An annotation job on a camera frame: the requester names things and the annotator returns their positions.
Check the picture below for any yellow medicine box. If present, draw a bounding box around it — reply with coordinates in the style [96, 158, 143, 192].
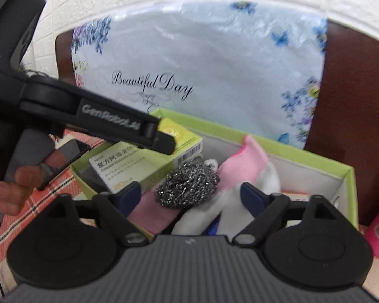
[89, 118, 203, 194]

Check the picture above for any white pink work glove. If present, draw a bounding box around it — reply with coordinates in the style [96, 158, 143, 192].
[128, 135, 281, 239]

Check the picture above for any steel wool scrubber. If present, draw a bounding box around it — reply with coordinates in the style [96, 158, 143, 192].
[155, 159, 220, 209]

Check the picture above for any person's left hand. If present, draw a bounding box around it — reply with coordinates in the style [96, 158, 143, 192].
[0, 150, 66, 216]

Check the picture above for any green cardboard box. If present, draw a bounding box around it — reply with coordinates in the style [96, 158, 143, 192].
[70, 107, 358, 242]

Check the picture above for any black smartphone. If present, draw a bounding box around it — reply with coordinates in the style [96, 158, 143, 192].
[37, 139, 91, 191]

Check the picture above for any brown wooden headboard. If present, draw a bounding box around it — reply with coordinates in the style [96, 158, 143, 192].
[55, 20, 379, 225]

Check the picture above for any floral plastic bag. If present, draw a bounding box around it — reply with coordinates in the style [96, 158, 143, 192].
[71, 0, 327, 148]

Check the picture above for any plaid bed blanket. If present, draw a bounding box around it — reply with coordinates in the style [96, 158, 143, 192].
[0, 129, 108, 300]

